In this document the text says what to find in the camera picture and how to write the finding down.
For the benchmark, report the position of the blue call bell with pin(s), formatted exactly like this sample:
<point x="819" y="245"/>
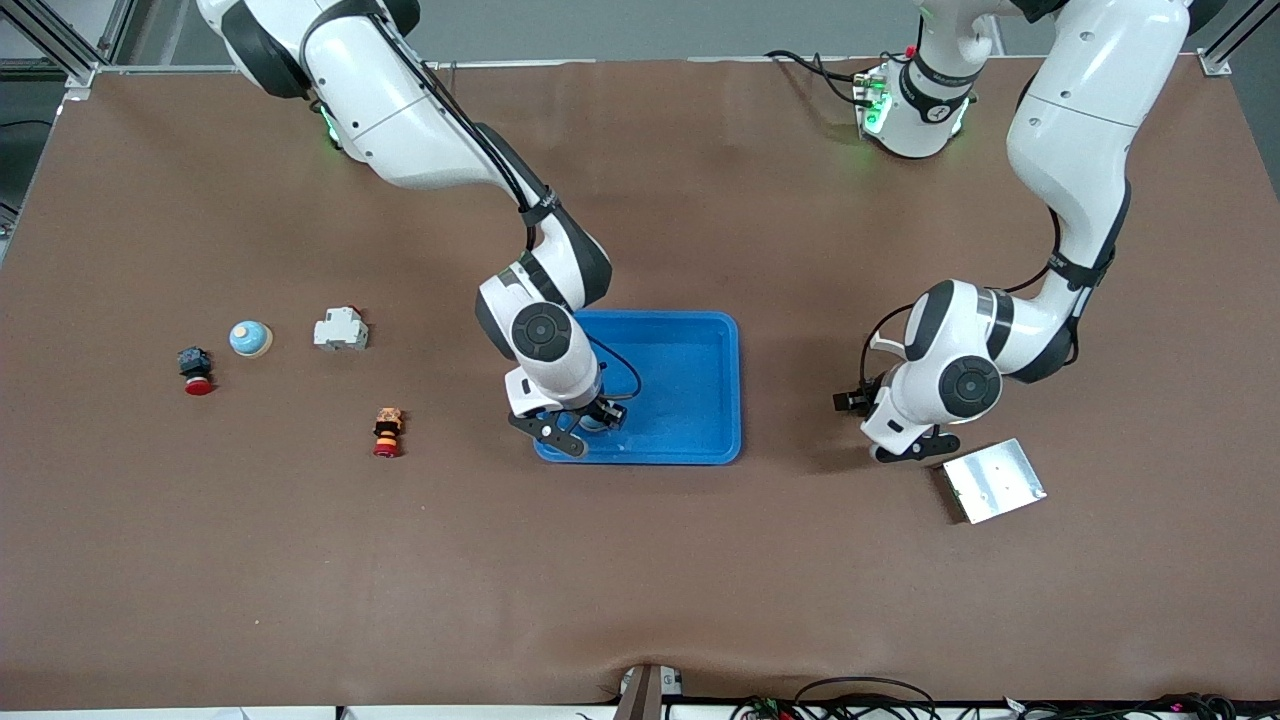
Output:
<point x="248" y="338"/>
<point x="594" y="427"/>

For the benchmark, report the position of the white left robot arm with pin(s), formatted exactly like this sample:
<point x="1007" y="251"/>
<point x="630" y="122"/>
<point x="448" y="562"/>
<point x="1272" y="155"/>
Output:
<point x="1090" y="120"/>

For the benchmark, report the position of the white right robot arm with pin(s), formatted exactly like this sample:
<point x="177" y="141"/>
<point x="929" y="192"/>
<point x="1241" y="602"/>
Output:
<point x="400" y="130"/>

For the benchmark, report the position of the blue plastic tray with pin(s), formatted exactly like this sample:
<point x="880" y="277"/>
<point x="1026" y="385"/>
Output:
<point x="680" y="400"/>

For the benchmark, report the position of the silver metal plate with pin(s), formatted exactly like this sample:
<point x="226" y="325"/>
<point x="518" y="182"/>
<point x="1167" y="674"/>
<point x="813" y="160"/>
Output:
<point x="995" y="485"/>

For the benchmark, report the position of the paper table cover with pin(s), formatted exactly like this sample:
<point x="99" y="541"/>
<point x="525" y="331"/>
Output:
<point x="640" y="580"/>

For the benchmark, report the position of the white circuit breaker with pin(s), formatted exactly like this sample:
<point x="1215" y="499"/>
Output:
<point x="340" y="332"/>

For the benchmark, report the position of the black red push button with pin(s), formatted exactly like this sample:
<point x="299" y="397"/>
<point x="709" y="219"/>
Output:
<point x="195" y="362"/>

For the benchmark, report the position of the white curved bracket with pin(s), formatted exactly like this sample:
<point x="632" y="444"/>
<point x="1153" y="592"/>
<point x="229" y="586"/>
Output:
<point x="878" y="341"/>

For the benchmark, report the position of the orange red button switch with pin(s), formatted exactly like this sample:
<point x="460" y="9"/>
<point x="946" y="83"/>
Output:
<point x="387" y="430"/>

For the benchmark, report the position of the aluminium frame post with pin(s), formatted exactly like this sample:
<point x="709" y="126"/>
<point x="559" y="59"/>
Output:
<point x="1215" y="63"/>
<point x="80" y="75"/>

